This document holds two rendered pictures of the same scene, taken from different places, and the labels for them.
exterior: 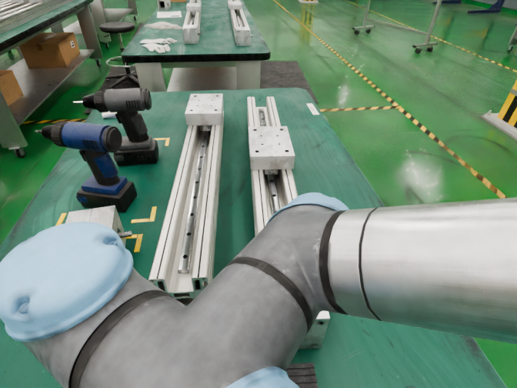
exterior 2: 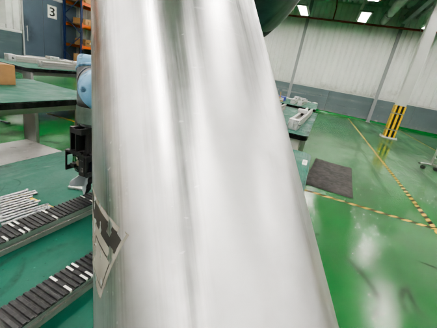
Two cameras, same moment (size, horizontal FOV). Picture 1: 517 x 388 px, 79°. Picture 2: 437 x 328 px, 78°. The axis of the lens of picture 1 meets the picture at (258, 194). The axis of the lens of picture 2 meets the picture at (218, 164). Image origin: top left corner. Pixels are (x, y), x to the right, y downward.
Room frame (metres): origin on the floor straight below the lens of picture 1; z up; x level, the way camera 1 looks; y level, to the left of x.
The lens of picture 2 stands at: (-0.30, -0.43, 1.18)
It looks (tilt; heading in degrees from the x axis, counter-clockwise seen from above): 19 degrees down; 26
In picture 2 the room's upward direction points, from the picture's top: 11 degrees clockwise
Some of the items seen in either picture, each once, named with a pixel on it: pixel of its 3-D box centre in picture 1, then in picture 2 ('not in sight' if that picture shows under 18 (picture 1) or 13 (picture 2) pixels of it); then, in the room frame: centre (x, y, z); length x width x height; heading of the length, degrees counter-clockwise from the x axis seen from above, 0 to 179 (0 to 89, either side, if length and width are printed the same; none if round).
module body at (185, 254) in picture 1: (201, 167); not in sight; (0.72, 0.16, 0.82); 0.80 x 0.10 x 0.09; 4
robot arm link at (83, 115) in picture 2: not in sight; (95, 116); (0.12, 0.12, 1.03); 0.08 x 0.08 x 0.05
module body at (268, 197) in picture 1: (268, 165); not in sight; (0.73, -0.03, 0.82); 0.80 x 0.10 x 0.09; 4
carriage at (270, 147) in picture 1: (269, 151); not in sight; (0.73, -0.03, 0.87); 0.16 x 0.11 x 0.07; 4
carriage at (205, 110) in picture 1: (205, 112); not in sight; (0.97, 0.18, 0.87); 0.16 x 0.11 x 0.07; 4
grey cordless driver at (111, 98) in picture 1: (120, 127); not in sight; (0.82, 0.40, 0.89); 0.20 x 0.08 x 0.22; 100
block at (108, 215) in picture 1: (102, 240); not in sight; (0.44, 0.32, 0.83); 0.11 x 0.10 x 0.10; 106
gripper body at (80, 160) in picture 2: not in sight; (91, 149); (0.11, 0.12, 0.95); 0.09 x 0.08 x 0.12; 4
